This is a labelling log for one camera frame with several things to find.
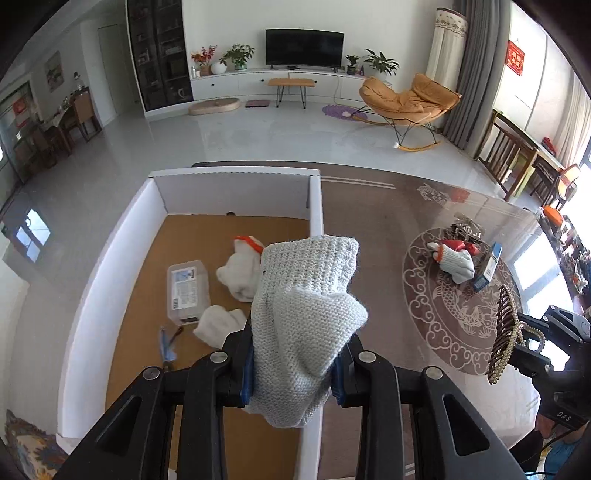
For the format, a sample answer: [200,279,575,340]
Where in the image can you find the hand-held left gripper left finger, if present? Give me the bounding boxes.
[55,318,256,480]

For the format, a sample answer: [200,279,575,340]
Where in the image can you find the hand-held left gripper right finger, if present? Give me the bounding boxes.
[329,335,532,480]

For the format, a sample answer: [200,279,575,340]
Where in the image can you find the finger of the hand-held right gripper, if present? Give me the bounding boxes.
[505,346,552,379]
[516,315,555,340]

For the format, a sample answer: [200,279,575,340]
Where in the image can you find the brown beaded hair comb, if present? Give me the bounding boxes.
[487,285,546,385]

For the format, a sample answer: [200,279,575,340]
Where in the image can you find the white knitted glove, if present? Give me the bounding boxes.
[216,234,266,304]
[426,240,477,284]
[192,305,249,348]

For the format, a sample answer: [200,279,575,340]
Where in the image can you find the grey knitted cloth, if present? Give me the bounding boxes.
[249,234,369,429]

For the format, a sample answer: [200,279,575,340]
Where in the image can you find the small blue carton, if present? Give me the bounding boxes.
[472,242,504,292]

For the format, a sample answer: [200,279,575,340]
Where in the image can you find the clear plastic box with label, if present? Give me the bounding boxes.
[166,259,211,327]

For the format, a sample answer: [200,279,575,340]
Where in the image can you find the rhinestone bow hair clip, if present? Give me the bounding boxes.
[445,216,485,245]

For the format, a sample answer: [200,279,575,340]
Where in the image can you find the white cardboard box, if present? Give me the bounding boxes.
[55,167,325,480]

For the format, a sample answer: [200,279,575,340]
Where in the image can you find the person's blue clothing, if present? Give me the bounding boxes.
[542,438,585,474]

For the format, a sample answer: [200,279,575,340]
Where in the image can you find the orange round-backed chair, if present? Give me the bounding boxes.
[549,163,583,212]

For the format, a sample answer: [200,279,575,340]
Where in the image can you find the brown slatted wooden chair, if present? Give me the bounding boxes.
[477,108,540,201]

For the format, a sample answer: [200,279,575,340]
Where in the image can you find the white sheer curtain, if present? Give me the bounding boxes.
[549,69,591,176]

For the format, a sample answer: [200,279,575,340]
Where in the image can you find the floral patterned cloth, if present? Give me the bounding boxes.
[4,410,70,480]

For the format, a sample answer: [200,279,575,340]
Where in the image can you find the grey curtain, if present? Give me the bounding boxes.
[442,0,512,151]

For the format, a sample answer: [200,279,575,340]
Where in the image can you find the orange rocking chair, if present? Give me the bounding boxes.
[352,72,462,154]

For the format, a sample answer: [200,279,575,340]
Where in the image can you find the purple round floor mat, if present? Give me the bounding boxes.
[321,104,369,122]

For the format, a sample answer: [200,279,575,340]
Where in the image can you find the beige oval floor cushion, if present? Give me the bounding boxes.
[188,97,241,116]

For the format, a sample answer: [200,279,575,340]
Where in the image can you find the white low television cabinet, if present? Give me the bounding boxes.
[190,68,398,106]

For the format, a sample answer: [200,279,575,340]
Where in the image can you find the white patterned air conditioner cover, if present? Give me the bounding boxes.
[425,7,468,95]

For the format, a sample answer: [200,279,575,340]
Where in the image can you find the wooden bench with hairpin legs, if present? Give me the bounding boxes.
[268,78,316,110]

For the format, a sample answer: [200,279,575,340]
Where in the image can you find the large leafy potted plant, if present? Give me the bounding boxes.
[363,49,400,77]

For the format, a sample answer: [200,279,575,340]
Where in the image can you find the tan-backed dining chair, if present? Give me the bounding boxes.
[71,90,103,141]

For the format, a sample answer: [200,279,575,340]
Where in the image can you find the dark wooden dining chair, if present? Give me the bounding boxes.
[13,131,47,174]

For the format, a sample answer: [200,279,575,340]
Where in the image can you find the wooden dining table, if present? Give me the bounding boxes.
[39,108,75,155]

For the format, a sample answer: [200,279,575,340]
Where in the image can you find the green potted plant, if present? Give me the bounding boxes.
[220,43,256,71]

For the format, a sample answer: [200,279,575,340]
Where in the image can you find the red flowers in vase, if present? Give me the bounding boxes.
[191,45,219,77]

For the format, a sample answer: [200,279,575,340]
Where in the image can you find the black glass display cabinet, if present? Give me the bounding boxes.
[126,0,194,113]

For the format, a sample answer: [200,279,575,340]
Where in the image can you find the black flat-screen television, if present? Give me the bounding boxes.
[265,28,345,68]

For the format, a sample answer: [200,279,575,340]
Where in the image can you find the white door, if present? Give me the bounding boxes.
[97,24,123,124]

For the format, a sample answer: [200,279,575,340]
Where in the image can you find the red wall hanging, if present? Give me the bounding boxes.
[506,39,527,77]

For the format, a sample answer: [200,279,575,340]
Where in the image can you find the framed wall painting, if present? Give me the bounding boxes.
[44,51,64,89]

